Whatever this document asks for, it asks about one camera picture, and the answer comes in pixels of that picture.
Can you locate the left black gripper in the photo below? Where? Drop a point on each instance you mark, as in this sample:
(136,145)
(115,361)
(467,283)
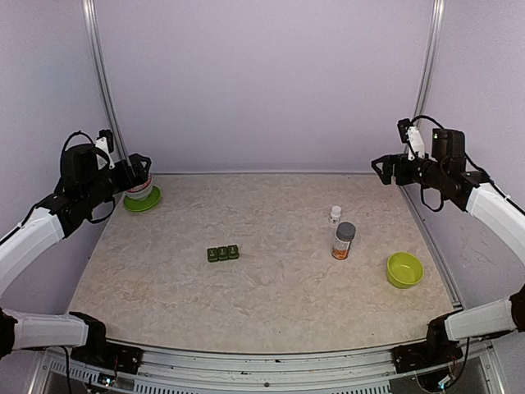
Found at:
(140,175)

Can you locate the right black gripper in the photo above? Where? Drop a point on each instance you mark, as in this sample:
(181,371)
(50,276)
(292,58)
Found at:
(390,160)

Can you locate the small white pill bottle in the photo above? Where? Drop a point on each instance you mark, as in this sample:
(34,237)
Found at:
(335,214)

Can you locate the green weekly pill organizer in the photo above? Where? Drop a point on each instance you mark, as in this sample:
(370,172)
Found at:
(223,253)

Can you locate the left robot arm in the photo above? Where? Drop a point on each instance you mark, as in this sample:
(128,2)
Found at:
(89,177)

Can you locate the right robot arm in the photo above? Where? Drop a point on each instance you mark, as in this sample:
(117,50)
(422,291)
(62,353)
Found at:
(473,191)

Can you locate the red patterned white bowl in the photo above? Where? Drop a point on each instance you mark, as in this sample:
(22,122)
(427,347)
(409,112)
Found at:
(142,191)

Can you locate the lime green plate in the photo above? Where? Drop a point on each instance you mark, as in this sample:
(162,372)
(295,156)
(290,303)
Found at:
(138,206)

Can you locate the orange pill bottle grey cap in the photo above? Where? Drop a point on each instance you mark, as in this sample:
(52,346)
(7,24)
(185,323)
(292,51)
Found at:
(344,236)

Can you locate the lime green bowl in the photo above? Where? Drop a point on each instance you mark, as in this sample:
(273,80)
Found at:
(404,270)

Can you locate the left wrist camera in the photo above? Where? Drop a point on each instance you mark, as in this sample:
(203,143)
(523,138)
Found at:
(105,143)

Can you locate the right aluminium frame post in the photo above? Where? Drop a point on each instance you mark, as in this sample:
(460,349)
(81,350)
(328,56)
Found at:
(433,41)

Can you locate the aluminium frame post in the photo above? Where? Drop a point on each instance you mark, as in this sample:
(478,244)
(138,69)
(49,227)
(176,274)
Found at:
(95,43)
(433,41)

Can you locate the left aluminium frame post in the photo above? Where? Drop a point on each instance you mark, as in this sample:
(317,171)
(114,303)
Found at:
(95,43)

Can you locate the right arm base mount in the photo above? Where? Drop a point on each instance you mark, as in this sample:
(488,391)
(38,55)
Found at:
(426,353)

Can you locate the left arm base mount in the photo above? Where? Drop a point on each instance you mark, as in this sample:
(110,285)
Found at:
(108,353)

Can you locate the front aluminium rail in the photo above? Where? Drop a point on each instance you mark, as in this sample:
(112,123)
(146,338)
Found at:
(356,371)

